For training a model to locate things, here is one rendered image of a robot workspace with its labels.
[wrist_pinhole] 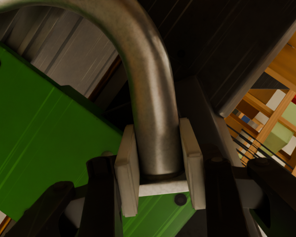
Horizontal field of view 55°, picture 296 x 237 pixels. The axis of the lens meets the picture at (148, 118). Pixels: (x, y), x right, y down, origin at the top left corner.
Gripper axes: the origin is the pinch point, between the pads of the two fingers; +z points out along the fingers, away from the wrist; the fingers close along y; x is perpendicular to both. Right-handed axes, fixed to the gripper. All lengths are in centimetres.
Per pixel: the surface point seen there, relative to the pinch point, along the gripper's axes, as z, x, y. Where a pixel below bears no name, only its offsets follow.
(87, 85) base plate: 60, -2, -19
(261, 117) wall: 819, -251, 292
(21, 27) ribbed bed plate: 8.0, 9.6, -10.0
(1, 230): 16.2, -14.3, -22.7
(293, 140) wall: 779, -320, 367
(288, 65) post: 74, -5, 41
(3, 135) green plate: 5.0, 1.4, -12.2
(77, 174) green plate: 4.4, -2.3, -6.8
